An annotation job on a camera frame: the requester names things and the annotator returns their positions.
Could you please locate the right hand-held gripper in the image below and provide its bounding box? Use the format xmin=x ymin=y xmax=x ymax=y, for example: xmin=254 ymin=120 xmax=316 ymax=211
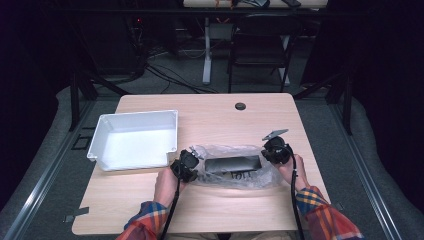
xmin=260 ymin=128 xmax=295 ymax=166

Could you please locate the hand-held gripper black cable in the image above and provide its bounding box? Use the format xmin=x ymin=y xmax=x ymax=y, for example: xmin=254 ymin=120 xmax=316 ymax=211
xmin=288 ymin=145 xmax=306 ymax=240
xmin=159 ymin=159 xmax=183 ymax=240

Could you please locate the clear smiley plastic bag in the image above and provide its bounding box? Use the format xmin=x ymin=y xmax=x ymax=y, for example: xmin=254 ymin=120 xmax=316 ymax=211
xmin=190 ymin=143 xmax=285 ymax=191

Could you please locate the white desk leg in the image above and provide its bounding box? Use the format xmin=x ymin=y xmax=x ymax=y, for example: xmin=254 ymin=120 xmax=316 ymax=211
xmin=202 ymin=16 xmax=214 ymax=86

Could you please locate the black metal stand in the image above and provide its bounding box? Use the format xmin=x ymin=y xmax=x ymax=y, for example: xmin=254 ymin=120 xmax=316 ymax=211
xmin=67 ymin=69 xmax=130 ymax=133
xmin=294 ymin=71 xmax=354 ymax=136

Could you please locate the grey tape strip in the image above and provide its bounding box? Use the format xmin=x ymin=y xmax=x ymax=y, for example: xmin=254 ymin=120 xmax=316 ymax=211
xmin=62 ymin=206 xmax=91 ymax=224

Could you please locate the light wooden desk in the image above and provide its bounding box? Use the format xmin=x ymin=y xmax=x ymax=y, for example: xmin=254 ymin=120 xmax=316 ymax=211
xmin=183 ymin=0 xmax=330 ymax=10

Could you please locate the white plastic tray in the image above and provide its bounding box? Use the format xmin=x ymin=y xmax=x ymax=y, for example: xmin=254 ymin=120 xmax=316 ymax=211
xmin=86 ymin=109 xmax=179 ymax=172

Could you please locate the person's right hand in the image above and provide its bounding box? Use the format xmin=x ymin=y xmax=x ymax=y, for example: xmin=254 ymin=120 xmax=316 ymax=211
xmin=276 ymin=153 xmax=311 ymax=193

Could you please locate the person's left hand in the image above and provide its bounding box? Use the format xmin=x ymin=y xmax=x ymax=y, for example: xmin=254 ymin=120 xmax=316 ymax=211
xmin=153 ymin=166 xmax=188 ymax=208

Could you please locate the aluminium rail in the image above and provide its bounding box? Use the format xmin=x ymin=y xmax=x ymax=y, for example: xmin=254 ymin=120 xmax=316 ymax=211
xmin=327 ymin=99 xmax=405 ymax=240
xmin=0 ymin=99 xmax=98 ymax=240

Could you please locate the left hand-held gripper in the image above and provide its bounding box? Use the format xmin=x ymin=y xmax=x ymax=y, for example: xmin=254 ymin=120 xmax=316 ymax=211
xmin=169 ymin=145 xmax=205 ymax=184

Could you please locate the left hand-held gripper black cable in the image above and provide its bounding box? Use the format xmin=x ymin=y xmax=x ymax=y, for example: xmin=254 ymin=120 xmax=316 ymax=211
xmin=159 ymin=159 xmax=183 ymax=240

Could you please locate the black folding chair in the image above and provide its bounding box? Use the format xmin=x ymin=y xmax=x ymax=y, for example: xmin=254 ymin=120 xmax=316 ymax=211
xmin=228 ymin=13 xmax=304 ymax=95

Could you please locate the right hand-held gripper black cable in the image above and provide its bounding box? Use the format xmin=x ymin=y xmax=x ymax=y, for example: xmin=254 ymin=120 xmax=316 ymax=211
xmin=288 ymin=145 xmax=306 ymax=240

